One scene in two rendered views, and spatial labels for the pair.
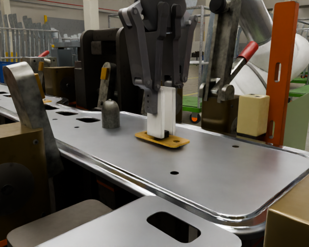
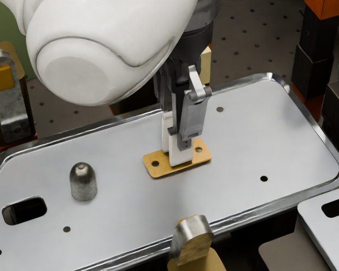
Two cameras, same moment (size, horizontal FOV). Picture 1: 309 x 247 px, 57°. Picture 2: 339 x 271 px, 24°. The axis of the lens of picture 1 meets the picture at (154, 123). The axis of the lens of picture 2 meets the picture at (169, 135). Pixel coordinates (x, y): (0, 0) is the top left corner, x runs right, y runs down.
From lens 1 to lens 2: 0.89 m
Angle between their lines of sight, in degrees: 65
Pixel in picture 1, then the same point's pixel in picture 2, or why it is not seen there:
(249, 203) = (327, 157)
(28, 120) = (205, 252)
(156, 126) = (186, 154)
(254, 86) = not seen: outside the picture
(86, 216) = (285, 255)
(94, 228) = (331, 245)
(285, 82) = not seen: hidden behind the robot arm
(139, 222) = (331, 221)
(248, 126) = (201, 77)
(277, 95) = not seen: hidden behind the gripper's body
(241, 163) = (262, 127)
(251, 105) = (203, 60)
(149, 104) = (189, 142)
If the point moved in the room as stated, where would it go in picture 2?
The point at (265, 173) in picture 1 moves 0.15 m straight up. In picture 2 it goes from (287, 124) to (301, 40)
